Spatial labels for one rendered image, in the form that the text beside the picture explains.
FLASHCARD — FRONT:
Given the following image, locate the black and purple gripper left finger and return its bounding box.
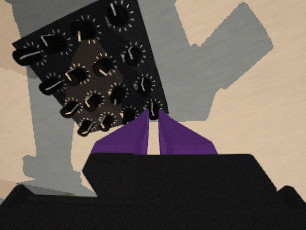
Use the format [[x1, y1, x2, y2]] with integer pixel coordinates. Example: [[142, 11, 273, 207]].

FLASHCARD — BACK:
[[89, 109, 149, 155]]

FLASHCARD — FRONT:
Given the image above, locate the black knob box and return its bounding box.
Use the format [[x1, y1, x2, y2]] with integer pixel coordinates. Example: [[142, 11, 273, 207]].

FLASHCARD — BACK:
[[12, 0, 169, 137]]

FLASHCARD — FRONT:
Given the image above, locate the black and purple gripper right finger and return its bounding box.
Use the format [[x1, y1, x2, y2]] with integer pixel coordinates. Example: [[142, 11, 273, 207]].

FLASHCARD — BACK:
[[158, 109, 218, 155]]

